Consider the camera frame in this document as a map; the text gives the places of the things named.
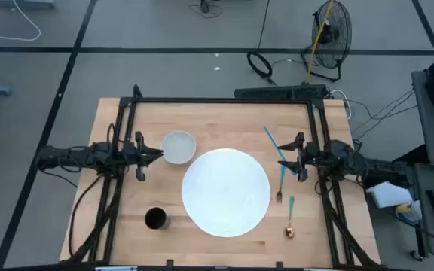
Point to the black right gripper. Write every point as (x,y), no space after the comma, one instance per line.
(309,156)

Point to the black metal table frame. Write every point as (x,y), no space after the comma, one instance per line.
(220,100)

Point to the blue drinking straw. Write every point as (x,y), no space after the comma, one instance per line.
(273,140)

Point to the black cup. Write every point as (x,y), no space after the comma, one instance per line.
(156,218)

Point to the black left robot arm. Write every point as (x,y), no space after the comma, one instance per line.
(89,154)

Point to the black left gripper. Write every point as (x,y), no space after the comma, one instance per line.
(134,154)

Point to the large white plate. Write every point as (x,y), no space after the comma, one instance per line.
(226,192)

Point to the white bowl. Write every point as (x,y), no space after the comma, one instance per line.
(178,147)

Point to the black floor fan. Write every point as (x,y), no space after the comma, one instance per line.
(332,35)

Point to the black power box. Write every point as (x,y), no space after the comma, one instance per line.
(277,92)

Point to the white box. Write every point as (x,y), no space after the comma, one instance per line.
(388,195)

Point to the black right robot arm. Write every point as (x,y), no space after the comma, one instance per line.
(356,162)

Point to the yellow-labelled white container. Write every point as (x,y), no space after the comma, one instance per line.
(409,211)

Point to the grey cart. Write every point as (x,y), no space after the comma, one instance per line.
(424,177)

